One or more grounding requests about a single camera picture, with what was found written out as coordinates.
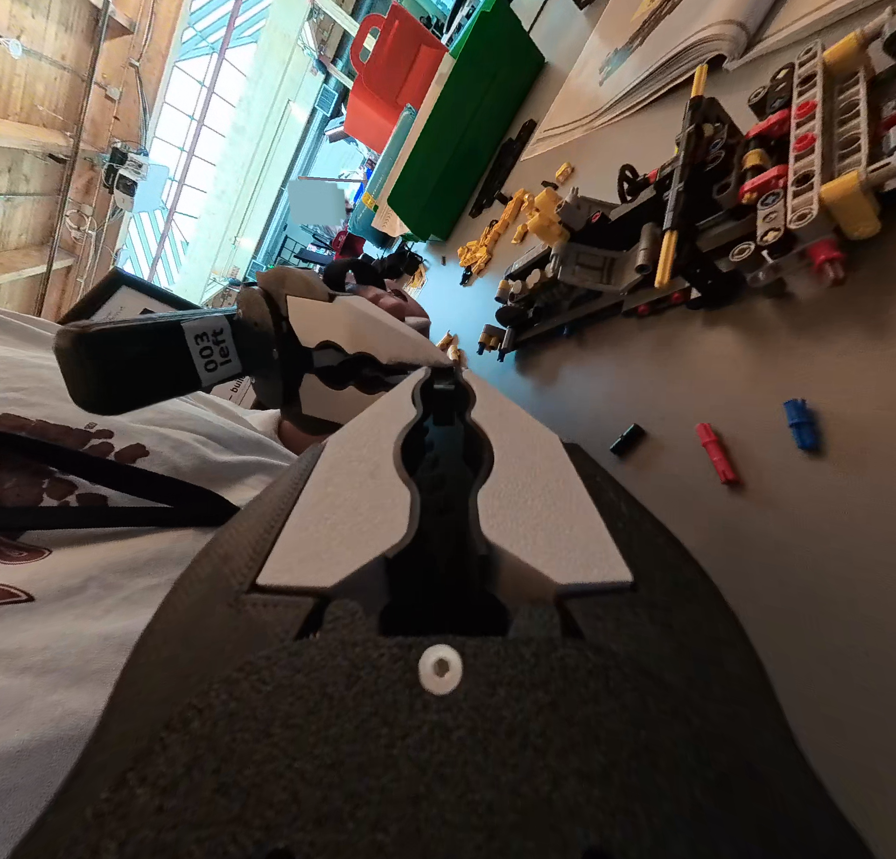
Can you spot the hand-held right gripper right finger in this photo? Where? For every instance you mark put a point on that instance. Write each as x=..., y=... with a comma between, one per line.
x=553, y=516

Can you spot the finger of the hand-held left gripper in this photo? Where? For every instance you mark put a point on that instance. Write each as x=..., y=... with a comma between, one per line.
x=357, y=327
x=336, y=400

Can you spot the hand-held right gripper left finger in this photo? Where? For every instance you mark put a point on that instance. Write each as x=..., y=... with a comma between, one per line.
x=329, y=516

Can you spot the toy brick car chassis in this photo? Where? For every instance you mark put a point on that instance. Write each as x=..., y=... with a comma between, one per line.
x=595, y=264

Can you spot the blue toy pin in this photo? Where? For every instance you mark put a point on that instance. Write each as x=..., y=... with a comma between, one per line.
x=801, y=425

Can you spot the person's left forearm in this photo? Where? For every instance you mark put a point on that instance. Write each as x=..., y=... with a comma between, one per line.
x=301, y=439

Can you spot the person's left hand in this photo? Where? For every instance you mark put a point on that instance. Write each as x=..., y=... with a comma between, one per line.
x=406, y=309

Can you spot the framed marker sign on stand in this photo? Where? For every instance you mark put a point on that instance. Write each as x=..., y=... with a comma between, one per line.
x=119, y=295

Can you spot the black toy tyres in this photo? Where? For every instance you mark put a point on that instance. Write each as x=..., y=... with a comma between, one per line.
x=402, y=260

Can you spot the small yellow toy piece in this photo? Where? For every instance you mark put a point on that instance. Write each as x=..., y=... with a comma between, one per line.
x=448, y=344

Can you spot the loose black toy pin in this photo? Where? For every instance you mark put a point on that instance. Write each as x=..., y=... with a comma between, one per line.
x=626, y=439

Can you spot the teal rolled mat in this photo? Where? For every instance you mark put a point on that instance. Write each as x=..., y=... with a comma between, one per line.
x=360, y=218

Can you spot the scattered yellow toy beams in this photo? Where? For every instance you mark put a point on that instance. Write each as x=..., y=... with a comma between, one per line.
x=483, y=246

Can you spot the loose red toy pin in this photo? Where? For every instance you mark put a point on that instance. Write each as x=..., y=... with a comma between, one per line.
x=717, y=453

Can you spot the stack of long black beams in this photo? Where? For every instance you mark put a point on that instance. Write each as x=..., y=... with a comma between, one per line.
x=500, y=166

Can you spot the green plastic bin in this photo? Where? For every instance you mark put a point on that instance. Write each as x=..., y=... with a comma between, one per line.
x=462, y=124

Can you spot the red bag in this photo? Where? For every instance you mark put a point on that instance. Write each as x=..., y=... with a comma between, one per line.
x=392, y=82

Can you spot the white printed t-shirt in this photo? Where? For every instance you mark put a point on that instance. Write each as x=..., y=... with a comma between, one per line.
x=105, y=628

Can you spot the yellow toy brick block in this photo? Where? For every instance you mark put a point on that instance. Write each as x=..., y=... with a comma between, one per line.
x=564, y=172

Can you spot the building instruction book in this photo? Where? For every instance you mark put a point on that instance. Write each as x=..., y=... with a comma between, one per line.
x=630, y=68

